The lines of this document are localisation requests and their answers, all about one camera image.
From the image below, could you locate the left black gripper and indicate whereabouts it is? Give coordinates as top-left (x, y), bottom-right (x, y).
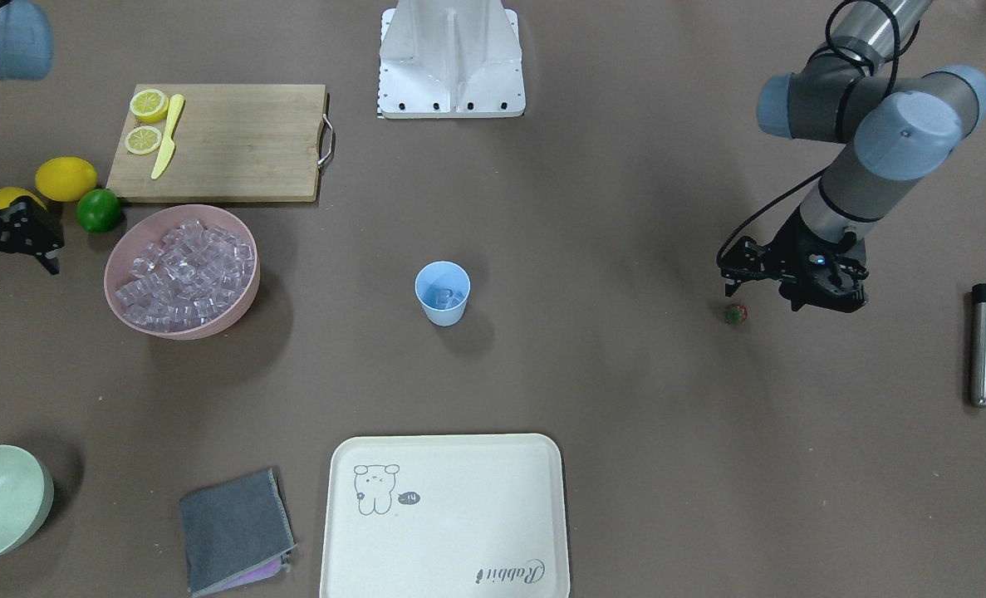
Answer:
top-left (775, 209), bottom-right (869, 313)

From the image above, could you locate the red strawberry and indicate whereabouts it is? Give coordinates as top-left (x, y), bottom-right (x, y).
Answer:
top-left (722, 303), bottom-right (748, 326)

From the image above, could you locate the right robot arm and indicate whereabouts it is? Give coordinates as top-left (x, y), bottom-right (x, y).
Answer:
top-left (0, 1), bottom-right (55, 81)

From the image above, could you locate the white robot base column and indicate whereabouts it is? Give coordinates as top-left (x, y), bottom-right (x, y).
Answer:
top-left (376, 1), bottom-right (527, 119)

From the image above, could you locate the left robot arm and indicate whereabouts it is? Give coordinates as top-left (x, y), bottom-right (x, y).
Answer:
top-left (722, 1), bottom-right (986, 313)

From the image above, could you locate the blue plastic cup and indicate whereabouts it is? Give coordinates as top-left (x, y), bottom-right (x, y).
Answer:
top-left (414, 261), bottom-right (471, 326)

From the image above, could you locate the pink bowl of ice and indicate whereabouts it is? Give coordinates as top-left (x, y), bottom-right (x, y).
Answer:
top-left (104, 204), bottom-right (260, 340)

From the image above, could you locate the cream rabbit tray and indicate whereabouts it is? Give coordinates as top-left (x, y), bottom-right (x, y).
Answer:
top-left (318, 433), bottom-right (571, 597)

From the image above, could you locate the wooden cutting board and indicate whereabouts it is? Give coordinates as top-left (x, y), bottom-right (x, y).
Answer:
top-left (105, 83), bottom-right (334, 203)

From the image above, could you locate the grey folded cloth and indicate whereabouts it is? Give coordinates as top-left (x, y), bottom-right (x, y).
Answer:
top-left (178, 467), bottom-right (297, 597)

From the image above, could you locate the yellow plastic knife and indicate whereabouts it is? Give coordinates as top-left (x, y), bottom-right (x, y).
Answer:
top-left (150, 94), bottom-right (185, 180)

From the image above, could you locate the lemon slice lower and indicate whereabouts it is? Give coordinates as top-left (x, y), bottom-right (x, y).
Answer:
top-left (124, 125), bottom-right (163, 155)

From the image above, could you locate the lemon slice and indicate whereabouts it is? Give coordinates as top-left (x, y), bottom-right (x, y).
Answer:
top-left (124, 125), bottom-right (163, 155)
top-left (129, 88), bottom-right (169, 125)

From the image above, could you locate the lemon slice upper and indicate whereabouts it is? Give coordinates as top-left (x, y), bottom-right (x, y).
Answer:
top-left (129, 88), bottom-right (169, 125)

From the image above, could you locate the green lime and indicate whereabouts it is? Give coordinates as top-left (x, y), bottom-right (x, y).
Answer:
top-left (76, 189), bottom-right (123, 233)

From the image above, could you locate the yellow lemon far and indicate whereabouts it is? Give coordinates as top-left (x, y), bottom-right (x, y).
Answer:
top-left (36, 156), bottom-right (98, 202)

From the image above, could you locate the yellow lemon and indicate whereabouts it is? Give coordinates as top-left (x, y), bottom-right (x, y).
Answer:
top-left (0, 186), bottom-right (46, 209)
top-left (36, 156), bottom-right (98, 202)

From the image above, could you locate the yellow lemon near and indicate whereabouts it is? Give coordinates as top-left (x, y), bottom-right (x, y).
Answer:
top-left (0, 186), bottom-right (46, 209)

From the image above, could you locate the mint green bowl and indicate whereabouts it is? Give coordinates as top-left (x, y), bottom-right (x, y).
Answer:
top-left (0, 445), bottom-right (55, 556)

